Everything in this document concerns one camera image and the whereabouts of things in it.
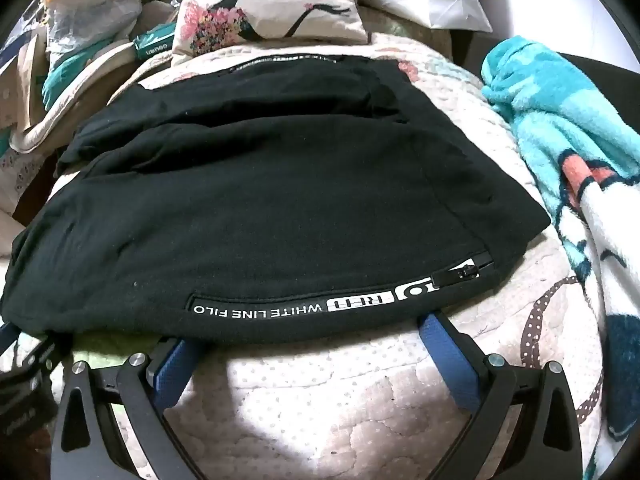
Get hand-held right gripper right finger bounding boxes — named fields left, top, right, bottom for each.
left=417, top=310, right=583, bottom=480

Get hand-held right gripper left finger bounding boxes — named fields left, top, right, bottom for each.
left=50, top=337, right=206, bottom=480

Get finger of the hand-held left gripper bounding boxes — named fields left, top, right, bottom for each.
left=0, top=321, right=20, bottom=358
left=17, top=332, right=73, bottom=386

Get black pants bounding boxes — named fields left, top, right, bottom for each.
left=0, top=52, right=551, bottom=346

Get heart print quilt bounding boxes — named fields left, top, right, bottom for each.
left=0, top=32, right=608, bottom=480

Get patterned beige cushion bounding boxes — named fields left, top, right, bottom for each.
left=0, top=130, right=61, bottom=226

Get beige padded mat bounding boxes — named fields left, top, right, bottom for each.
left=10, top=40, right=146, bottom=153

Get brown paper bag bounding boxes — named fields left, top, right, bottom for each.
left=15, top=35, right=51, bottom=126

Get teal fleece blanket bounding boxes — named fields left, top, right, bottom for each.
left=480, top=35, right=640, bottom=480

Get teal cloth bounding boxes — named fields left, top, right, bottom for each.
left=42, top=50, right=91, bottom=106

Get green tissue pack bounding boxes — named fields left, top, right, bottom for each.
left=131, top=27, right=176, bottom=61

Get clear plastic bag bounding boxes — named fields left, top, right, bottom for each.
left=45, top=0, right=143, bottom=56

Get floral silhouette printed cushion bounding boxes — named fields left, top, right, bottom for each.
left=171, top=0, right=373, bottom=66

